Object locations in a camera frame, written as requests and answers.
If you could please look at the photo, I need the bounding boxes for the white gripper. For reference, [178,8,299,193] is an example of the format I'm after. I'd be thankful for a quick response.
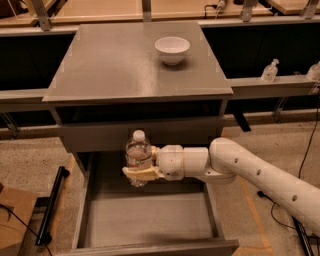
[122,145,184,181]

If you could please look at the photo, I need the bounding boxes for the clear plastic water bottle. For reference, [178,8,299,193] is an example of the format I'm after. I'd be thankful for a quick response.
[123,130,152,187]

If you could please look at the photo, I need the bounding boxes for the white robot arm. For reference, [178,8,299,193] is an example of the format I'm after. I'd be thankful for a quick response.
[123,137,320,235]

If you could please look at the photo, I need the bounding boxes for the open grey lower drawer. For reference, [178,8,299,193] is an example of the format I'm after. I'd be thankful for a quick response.
[59,151,239,256]

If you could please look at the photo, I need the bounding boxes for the grey drawer cabinet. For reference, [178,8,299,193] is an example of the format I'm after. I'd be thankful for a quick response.
[48,22,228,172]

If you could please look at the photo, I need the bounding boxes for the clear pump sanitizer bottle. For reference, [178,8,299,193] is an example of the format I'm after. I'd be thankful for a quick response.
[261,59,279,82]

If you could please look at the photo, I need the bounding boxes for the white ceramic bowl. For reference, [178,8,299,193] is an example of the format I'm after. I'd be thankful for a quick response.
[154,36,190,66]

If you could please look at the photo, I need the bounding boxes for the black bar left floor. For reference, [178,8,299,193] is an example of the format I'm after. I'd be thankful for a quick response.
[35,166,70,246]

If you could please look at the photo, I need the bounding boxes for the black bar floor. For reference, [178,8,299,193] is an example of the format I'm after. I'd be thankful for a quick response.
[293,218,314,256]
[35,166,70,246]

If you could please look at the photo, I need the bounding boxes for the black bar right floor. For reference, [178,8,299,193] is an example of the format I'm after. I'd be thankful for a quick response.
[293,218,314,256]

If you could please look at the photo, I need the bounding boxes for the black cable on box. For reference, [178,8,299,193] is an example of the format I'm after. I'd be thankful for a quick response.
[0,203,54,256]

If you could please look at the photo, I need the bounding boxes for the grey metal rail back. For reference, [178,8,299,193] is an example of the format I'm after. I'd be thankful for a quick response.
[0,14,320,37]

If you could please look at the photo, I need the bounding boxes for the grey metal rail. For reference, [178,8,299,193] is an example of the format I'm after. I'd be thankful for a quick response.
[0,75,317,113]
[0,14,320,37]

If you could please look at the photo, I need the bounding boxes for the grey metal rail front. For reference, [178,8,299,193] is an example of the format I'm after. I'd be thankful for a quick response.
[0,75,317,113]

